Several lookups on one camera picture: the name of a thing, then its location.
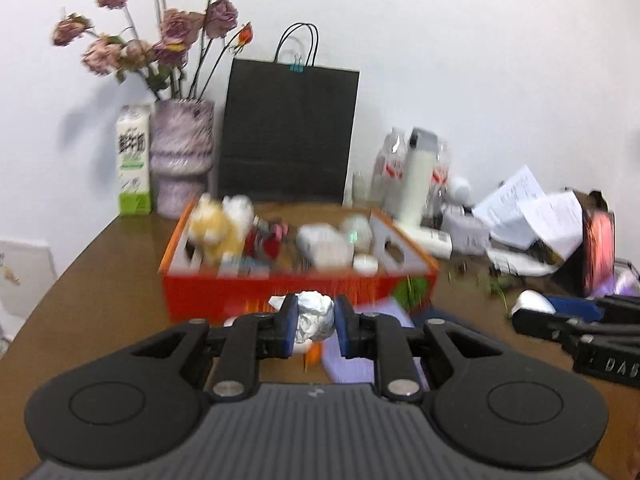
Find yellow white plush toy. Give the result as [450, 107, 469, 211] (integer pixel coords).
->
[187, 194, 256, 266]

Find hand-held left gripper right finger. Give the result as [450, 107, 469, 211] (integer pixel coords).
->
[336, 294, 506, 403]

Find white power strip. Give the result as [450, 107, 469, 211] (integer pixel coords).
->
[420, 225, 453, 260]

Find iridescent plastic wrap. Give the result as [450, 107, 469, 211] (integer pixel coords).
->
[295, 290, 336, 345]

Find white jar lid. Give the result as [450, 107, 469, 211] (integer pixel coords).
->
[509, 290, 553, 318]

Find black paper bag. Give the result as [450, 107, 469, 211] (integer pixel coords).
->
[217, 22, 361, 206]

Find wooden desktop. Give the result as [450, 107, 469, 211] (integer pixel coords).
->
[0, 202, 640, 461]

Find clear plastic water bottle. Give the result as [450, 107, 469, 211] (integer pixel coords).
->
[430, 140, 452, 216]
[372, 130, 408, 211]

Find pale printed tin box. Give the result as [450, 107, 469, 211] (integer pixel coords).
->
[442, 205, 491, 253]

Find white thermos flask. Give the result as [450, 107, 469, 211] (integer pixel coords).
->
[395, 127, 441, 226]

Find dried pink flowers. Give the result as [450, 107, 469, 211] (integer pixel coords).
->
[52, 0, 256, 101]

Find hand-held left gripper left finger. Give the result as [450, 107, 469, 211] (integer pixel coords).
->
[127, 294, 300, 402]

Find green white milk carton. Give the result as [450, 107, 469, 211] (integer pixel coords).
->
[116, 104, 153, 217]

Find purple textured vase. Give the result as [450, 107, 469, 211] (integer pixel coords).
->
[149, 99, 217, 220]

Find purple fabric pouch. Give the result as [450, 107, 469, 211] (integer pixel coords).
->
[322, 297, 431, 391]

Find printed paper sheet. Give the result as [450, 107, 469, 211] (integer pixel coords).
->
[472, 165, 546, 241]
[490, 192, 583, 261]

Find white printed board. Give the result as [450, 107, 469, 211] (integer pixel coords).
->
[0, 239, 57, 346]

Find white packet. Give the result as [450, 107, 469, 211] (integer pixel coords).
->
[296, 222, 355, 270]

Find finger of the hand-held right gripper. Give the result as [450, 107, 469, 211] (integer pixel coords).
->
[512, 307, 640, 343]
[547, 295, 640, 323]

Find green black neckband earphones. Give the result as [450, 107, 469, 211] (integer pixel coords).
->
[447, 260, 516, 311]

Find red cardboard box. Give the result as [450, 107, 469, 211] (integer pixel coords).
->
[159, 195, 441, 323]

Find white round speaker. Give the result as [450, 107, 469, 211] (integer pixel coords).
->
[447, 176, 473, 206]

